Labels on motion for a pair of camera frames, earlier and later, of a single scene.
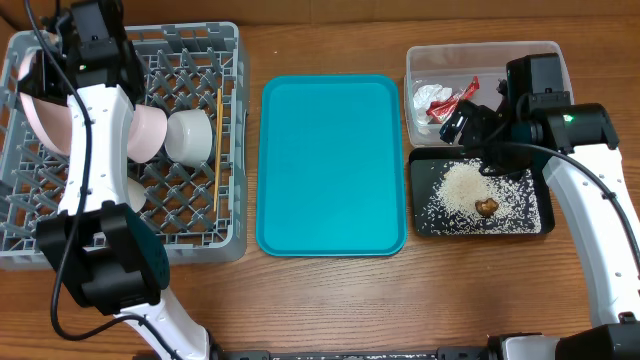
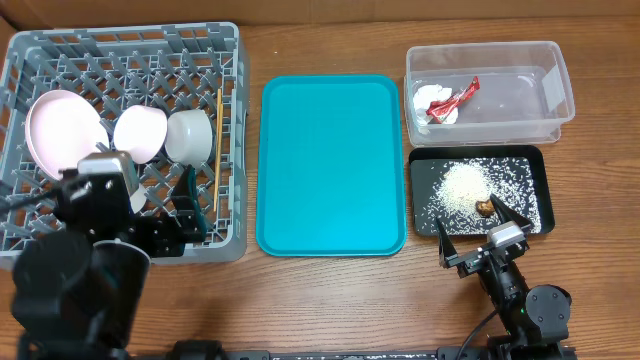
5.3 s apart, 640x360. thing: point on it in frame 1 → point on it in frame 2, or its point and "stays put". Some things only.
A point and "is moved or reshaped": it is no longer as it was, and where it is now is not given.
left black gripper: (51, 76) → (168, 242)
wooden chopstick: (219, 118) stays put
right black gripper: (470, 120) → (476, 258)
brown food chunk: (486, 208) stays put
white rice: (451, 206) stays put
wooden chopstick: (217, 173) stays put
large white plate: (51, 117) is moved or reshaped
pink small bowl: (147, 134) stays put
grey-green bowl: (188, 137) stays put
